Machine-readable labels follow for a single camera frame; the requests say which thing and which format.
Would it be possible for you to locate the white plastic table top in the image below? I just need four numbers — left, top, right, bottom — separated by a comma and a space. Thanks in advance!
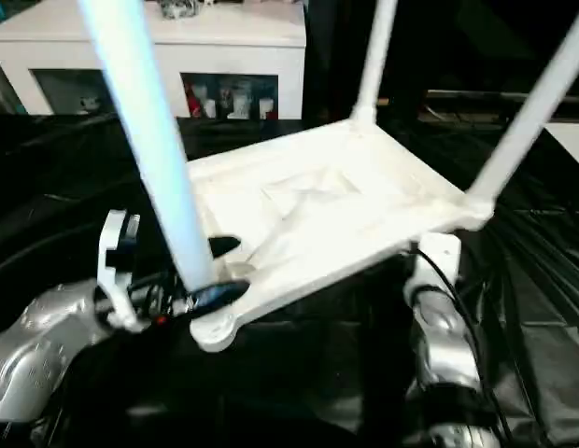
185, 116, 499, 355

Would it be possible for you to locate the black plastic mat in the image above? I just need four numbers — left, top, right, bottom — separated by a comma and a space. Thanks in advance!
0, 111, 579, 448

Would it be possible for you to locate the white glass-door cabinet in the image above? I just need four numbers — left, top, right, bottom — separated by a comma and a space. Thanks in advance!
0, 0, 307, 120

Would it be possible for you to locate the black tall cabinet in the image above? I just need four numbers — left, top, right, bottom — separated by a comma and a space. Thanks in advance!
303, 0, 431, 122

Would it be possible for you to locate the black white crumpled bundle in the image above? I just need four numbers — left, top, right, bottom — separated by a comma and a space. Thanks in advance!
161, 0, 200, 19

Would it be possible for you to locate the black long bar device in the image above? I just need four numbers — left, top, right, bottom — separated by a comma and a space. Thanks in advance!
424, 89, 579, 102

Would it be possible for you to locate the white flat board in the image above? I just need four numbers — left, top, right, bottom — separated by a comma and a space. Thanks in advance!
544, 121, 579, 162

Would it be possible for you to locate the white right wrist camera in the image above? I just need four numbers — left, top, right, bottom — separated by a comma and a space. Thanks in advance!
403, 232, 461, 304

